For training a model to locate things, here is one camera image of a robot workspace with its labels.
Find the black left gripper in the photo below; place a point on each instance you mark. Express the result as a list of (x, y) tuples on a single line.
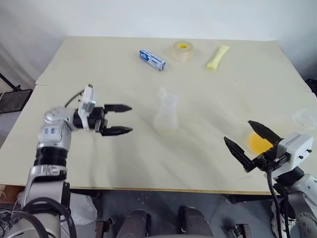
[(97, 121)]

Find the blue and white box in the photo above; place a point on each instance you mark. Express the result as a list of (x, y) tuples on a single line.
[(151, 60)]

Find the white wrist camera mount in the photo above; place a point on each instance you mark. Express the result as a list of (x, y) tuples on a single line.
[(296, 148), (87, 101)]

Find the dark object beside table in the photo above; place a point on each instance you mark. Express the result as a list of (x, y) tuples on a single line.
[(312, 86)]

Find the clear tape roll yellow core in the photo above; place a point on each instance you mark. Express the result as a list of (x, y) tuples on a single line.
[(182, 50)]

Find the clear plastic bottle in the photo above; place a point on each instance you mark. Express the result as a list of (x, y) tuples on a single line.
[(166, 114)]

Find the clear plastic cup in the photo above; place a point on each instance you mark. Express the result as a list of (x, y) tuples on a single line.
[(303, 117)]

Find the white crumpled cloth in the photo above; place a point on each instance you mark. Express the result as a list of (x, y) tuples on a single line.
[(276, 218)]

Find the yellow round lid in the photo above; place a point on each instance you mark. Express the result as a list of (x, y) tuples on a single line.
[(256, 143)]

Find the black metal frame stand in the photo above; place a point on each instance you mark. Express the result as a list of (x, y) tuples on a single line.
[(12, 98)]

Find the dark rounded shape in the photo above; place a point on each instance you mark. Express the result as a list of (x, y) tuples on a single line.
[(136, 224), (194, 221)]

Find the yellow snack packet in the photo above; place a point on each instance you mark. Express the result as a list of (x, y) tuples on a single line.
[(218, 57)]

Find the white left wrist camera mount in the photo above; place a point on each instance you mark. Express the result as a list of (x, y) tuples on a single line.
[(87, 101)]

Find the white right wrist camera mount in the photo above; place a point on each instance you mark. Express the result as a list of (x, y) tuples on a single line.
[(296, 148)]

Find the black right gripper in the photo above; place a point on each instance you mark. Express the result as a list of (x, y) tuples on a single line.
[(265, 161)]

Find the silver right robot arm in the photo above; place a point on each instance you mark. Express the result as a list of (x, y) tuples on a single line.
[(307, 191)]

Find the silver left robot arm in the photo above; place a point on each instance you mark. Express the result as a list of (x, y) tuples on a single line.
[(53, 131)]

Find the clear plastic bag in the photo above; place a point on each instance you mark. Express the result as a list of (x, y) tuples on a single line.
[(83, 209)]

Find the brown cardboard box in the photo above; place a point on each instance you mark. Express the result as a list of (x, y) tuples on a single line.
[(10, 193)]

